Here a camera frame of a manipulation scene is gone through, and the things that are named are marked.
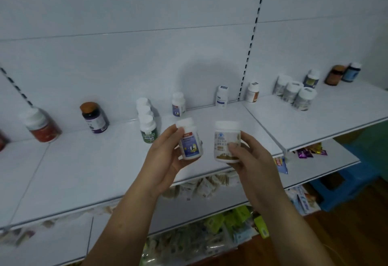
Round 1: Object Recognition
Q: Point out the blue label white bottle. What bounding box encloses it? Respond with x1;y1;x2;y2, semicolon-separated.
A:
171;91;187;118
175;117;204;161

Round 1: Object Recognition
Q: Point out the person's left forearm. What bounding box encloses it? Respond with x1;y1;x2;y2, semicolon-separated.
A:
82;181;170;266

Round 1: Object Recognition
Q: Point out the person's right forearm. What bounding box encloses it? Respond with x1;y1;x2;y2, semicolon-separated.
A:
262;196;334;266

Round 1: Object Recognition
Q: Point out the white sticker-lid jar bottle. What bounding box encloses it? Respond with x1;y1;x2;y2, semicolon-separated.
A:
292;87;318;112
281;80;304;104

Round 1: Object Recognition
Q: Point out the blue plastic stool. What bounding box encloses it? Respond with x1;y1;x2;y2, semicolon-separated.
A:
309;161;381;213

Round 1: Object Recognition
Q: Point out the blue packet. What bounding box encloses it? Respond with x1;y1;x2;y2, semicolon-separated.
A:
274;156;289;175

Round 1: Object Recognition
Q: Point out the amber brown-cap bottle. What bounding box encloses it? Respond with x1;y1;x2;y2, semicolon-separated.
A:
323;64;347;87

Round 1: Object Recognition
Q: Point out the pile of gold purple candies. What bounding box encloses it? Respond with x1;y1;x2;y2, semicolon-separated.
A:
294;142;329;159

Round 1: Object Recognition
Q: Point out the person's right hand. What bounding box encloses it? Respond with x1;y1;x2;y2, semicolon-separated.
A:
227;131;287;215

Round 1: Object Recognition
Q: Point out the orange label white bottle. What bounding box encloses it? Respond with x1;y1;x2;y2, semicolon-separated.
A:
245;81;261;103

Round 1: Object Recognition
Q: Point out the purple label brown-cap bottle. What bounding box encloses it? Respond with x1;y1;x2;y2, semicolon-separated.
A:
79;101;110;135

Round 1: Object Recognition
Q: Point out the dark bottle light-blue label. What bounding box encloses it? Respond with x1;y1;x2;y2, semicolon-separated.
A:
341;61;363;83

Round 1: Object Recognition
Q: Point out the pile of white blue boxes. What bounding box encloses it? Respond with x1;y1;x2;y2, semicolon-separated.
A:
284;184;322;217

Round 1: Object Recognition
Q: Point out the pile of green packets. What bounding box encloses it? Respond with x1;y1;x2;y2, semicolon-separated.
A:
202;204;271;240

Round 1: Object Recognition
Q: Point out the white bottle blue lid sticker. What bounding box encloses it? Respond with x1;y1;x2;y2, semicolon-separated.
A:
215;85;230;108

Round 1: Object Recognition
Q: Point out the person's left hand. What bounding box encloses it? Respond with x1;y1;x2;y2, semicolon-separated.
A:
136;124;203;198

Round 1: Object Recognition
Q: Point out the blue yellow label bottle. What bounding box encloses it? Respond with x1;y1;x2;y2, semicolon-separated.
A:
302;68;321;89

